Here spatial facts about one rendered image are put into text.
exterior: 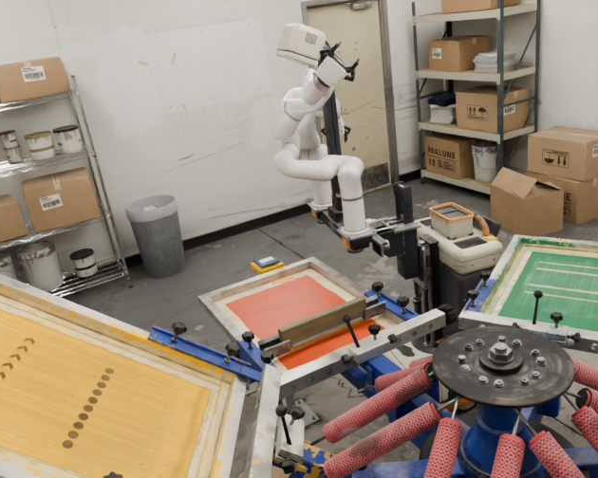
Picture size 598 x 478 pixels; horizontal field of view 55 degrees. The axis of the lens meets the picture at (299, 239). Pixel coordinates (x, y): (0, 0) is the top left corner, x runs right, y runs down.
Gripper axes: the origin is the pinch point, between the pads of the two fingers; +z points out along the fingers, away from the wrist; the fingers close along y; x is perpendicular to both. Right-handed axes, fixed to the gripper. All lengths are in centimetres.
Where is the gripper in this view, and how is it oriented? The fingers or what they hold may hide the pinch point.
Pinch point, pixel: (347, 53)
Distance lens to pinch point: 222.4
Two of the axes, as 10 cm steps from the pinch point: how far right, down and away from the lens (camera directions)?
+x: -4.0, 6.8, -6.2
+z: 5.1, -4.0, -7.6
